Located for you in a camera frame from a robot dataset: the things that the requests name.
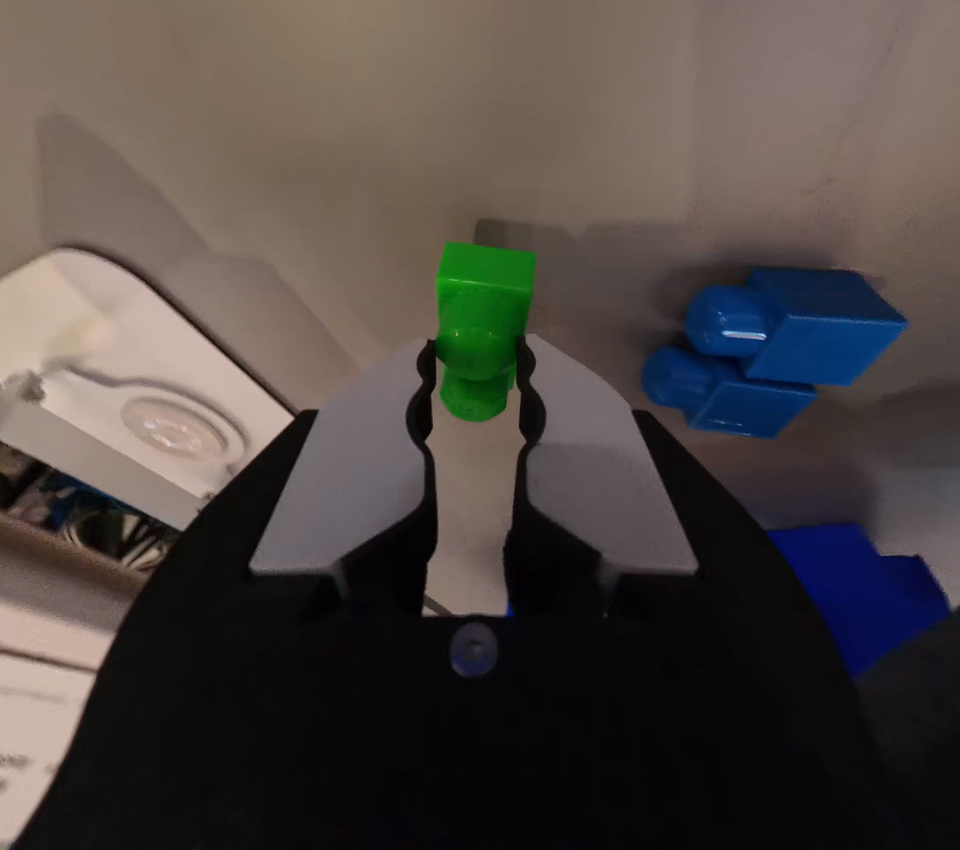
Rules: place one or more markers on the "white document stand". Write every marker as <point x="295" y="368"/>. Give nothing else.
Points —
<point x="112" y="340"/>

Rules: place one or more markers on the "green two-stud building block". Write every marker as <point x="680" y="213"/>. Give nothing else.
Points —
<point x="480" y="310"/>

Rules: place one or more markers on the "black white striped bag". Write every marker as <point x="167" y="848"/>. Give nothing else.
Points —
<point x="90" y="520"/>

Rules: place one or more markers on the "blue one-stud building block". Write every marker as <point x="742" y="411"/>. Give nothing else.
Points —
<point x="825" y="325"/>
<point x="750" y="404"/>

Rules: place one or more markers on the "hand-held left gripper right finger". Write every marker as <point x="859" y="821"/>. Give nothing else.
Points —
<point x="607" y="490"/>

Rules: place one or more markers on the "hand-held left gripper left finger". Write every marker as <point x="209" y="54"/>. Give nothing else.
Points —
<point x="337" y="490"/>

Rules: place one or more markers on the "blue plastic bin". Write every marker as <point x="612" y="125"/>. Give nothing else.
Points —
<point x="862" y="595"/>

